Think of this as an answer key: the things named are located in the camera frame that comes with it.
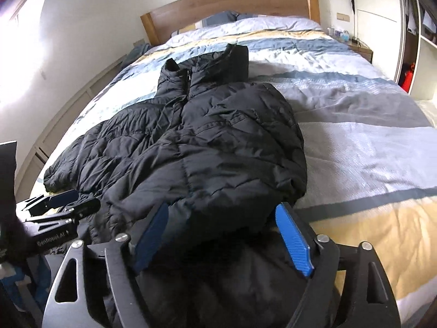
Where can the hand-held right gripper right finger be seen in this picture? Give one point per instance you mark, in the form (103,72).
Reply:
(295,242)

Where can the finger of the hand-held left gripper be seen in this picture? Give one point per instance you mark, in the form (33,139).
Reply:
(65,197)
(85,206)

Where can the wooden nightstand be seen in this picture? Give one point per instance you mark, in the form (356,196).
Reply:
(362,52)

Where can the blue-grey pillow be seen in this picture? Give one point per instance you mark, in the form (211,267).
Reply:
(222,17)

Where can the red bag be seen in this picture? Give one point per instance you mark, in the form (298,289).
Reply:
(407,78)

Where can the bed with striped duvet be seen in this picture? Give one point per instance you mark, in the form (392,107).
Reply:
(341,126)

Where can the white pillow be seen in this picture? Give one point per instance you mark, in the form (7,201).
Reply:
(273,24)

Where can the beige wall switch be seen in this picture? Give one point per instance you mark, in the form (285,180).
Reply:
(343,16)

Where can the black puffer jacket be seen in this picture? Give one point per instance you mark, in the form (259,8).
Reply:
(205,143)

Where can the hanging clothes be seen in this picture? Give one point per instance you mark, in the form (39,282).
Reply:
(411,13)

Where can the white wardrobe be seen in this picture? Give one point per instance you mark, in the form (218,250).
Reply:
(379,24)

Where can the low beige cabinet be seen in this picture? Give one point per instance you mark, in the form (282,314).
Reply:
(68,116)

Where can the wooden bed headboard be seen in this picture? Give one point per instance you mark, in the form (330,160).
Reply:
(239,3)

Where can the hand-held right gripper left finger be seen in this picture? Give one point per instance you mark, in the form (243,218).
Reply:
(150,237)

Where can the grey-blue cloth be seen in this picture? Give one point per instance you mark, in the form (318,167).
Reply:
(138,53)

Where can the small bottles on nightstand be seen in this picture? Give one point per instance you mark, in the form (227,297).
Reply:
(341,35)

